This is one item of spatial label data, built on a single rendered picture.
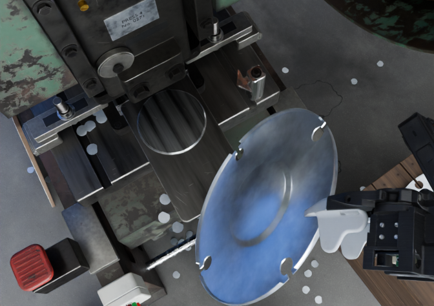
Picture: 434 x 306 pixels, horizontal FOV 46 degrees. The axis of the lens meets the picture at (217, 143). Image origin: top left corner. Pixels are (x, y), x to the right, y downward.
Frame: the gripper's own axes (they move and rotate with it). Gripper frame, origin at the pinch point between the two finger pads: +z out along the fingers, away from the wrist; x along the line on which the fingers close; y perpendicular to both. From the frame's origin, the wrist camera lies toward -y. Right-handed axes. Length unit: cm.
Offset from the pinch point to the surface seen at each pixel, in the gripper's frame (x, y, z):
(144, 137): -1.7, -14.0, 37.6
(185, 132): 3.2, -15.9, 32.6
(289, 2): 72, -97, 75
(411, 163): 72, -30, 26
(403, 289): 75, 2, 29
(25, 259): -12, 10, 51
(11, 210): 14, -8, 133
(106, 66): -19.0, -16.5, 23.5
